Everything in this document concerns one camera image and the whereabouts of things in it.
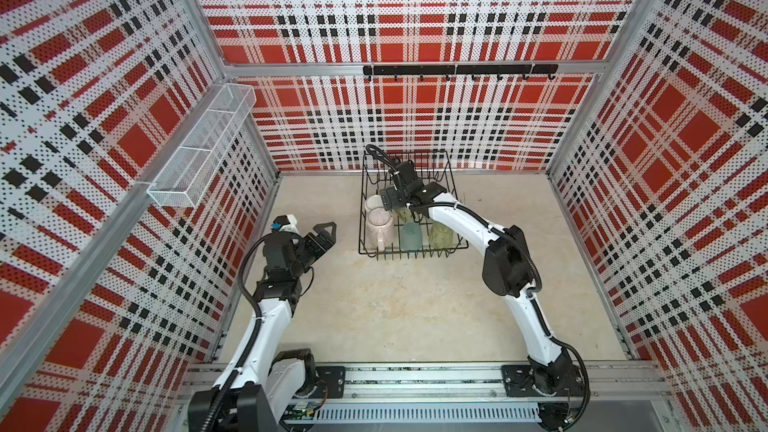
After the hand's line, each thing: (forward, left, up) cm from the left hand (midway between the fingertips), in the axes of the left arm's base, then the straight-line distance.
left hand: (329, 235), depth 82 cm
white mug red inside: (+18, -11, -7) cm, 22 cm away
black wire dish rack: (+7, -18, -2) cm, 20 cm away
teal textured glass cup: (+7, -23, -12) cm, 27 cm away
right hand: (+19, -20, -2) cm, 27 cm away
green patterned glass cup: (-1, -21, +10) cm, 24 cm away
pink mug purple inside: (+6, -14, -6) cm, 16 cm away
